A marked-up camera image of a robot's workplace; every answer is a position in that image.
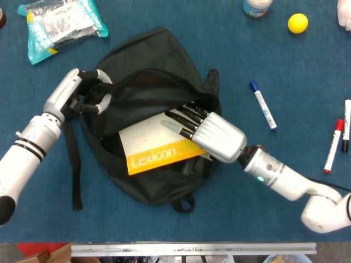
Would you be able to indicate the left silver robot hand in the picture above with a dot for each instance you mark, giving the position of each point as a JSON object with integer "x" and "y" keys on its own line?
{"x": 60, "y": 93}

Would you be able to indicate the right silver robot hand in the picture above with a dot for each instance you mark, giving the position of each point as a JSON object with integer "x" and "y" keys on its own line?
{"x": 222, "y": 137}

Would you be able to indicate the yellow white Lexicon book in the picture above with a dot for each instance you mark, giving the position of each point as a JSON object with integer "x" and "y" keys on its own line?
{"x": 150, "y": 145}

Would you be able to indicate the black fabric backpack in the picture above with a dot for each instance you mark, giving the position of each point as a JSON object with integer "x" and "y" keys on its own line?
{"x": 153, "y": 54}

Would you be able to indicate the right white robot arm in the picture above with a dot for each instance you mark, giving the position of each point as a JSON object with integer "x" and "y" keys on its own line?
{"x": 288, "y": 180}

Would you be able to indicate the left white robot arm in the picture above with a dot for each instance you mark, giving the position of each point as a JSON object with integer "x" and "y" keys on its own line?
{"x": 27, "y": 150}

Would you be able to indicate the blue whiteboard marker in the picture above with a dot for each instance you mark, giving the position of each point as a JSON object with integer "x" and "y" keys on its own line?
{"x": 263, "y": 105}

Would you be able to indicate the teal snack packet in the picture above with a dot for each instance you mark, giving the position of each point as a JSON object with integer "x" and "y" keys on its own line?
{"x": 55, "y": 27}

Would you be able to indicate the red whiteboard marker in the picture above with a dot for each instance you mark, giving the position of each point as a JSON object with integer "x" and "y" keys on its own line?
{"x": 332, "y": 148}

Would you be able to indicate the black whiteboard marker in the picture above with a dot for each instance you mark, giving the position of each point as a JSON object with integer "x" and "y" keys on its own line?
{"x": 346, "y": 123}

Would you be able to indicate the jar with blue label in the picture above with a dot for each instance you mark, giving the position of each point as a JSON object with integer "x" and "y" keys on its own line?
{"x": 257, "y": 8}

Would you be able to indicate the yellow ball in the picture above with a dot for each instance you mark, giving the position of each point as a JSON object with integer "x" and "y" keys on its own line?
{"x": 298, "y": 23}

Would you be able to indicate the light blue plastic tub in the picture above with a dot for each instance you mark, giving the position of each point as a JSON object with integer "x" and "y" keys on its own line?
{"x": 288, "y": 259}

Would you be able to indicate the red box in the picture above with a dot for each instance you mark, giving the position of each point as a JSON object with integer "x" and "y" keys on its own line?
{"x": 35, "y": 247}

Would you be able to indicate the brown cardboard box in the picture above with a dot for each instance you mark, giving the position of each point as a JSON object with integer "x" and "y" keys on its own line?
{"x": 55, "y": 256}

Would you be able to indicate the white crumpled plastic bag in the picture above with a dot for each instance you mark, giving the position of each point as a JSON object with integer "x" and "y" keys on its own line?
{"x": 346, "y": 13}

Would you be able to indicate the aluminium profile rail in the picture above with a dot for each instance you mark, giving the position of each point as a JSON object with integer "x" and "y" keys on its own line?
{"x": 192, "y": 249}

